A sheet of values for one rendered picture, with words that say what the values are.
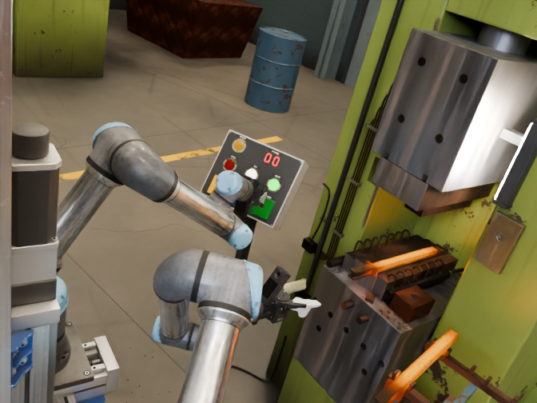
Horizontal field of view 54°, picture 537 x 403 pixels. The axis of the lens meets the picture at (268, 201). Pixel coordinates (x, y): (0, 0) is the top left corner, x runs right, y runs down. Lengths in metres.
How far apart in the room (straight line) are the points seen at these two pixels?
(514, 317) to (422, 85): 0.74
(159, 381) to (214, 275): 1.53
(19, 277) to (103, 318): 1.91
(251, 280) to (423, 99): 0.82
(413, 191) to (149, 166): 0.82
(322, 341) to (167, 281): 0.99
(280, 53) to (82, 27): 2.17
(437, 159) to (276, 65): 4.76
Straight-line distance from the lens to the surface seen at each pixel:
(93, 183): 1.41
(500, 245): 1.70
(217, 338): 1.10
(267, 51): 6.28
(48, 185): 0.91
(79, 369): 1.52
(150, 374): 2.64
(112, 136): 1.38
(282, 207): 1.96
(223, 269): 1.13
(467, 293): 1.82
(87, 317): 2.89
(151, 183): 1.30
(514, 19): 1.69
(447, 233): 2.22
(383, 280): 1.82
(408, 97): 1.69
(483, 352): 1.85
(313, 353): 2.09
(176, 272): 1.14
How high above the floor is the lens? 1.93
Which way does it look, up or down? 27 degrees down
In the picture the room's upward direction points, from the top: 15 degrees clockwise
